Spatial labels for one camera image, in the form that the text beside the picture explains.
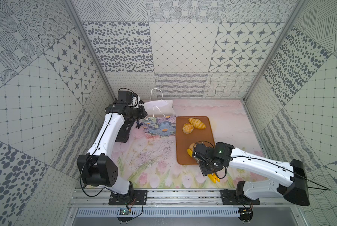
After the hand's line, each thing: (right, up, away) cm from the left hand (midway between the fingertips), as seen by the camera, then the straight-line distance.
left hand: (150, 113), depth 80 cm
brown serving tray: (+31, -16, +18) cm, 40 cm away
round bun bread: (+24, -11, +17) cm, 31 cm away
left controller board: (-12, -51, -9) cm, 53 cm away
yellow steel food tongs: (+32, -29, -17) cm, 46 cm away
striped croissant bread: (+31, -8, +20) cm, 38 cm away
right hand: (+32, -30, -8) cm, 44 cm away
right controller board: (+52, -52, -9) cm, 74 cm away
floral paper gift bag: (+6, -4, -2) cm, 8 cm away
